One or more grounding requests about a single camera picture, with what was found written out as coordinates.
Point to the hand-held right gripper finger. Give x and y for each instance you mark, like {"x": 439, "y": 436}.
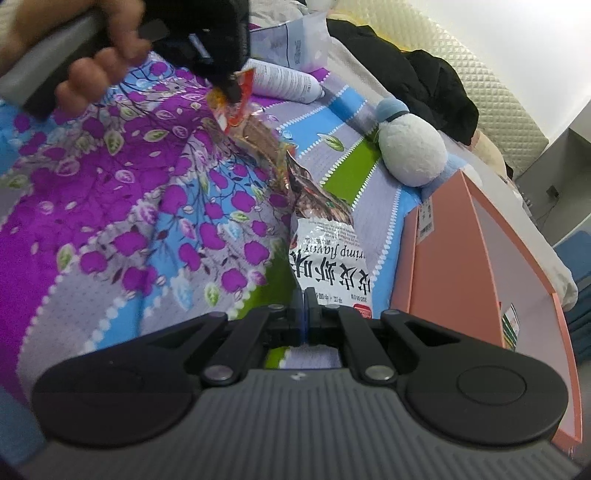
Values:
{"x": 310, "y": 318}
{"x": 299, "y": 318}

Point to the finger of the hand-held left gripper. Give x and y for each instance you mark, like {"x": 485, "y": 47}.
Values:
{"x": 231, "y": 90}

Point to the orange snack packet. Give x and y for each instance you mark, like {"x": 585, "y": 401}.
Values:
{"x": 235, "y": 115}

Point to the white brown snack packet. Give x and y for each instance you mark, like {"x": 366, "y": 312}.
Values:
{"x": 323, "y": 263}

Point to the pink cardboard box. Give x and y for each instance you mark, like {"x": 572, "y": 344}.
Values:
{"x": 443, "y": 277}

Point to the person's left forearm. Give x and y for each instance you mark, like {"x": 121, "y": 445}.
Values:
{"x": 27, "y": 27}

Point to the person's left hand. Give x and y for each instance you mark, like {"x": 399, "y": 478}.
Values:
{"x": 83, "y": 87}

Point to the white printed bottle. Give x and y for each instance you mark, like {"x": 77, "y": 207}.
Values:
{"x": 281, "y": 81}

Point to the clear plastic bag blue print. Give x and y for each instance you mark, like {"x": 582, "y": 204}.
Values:
{"x": 300, "y": 41}

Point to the black garment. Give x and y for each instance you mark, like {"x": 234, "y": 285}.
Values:
{"x": 415, "y": 78}

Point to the white and blue plush toy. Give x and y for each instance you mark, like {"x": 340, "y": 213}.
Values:
{"x": 411, "y": 147}

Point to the beige pink pillow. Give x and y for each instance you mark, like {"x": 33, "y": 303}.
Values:
{"x": 489, "y": 152}

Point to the cream quilted headboard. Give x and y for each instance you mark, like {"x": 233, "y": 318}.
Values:
{"x": 498, "y": 92}

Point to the blue board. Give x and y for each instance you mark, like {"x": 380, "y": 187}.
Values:
{"x": 575, "y": 254}

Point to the black wall socket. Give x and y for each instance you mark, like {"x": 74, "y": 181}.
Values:
{"x": 552, "y": 190}

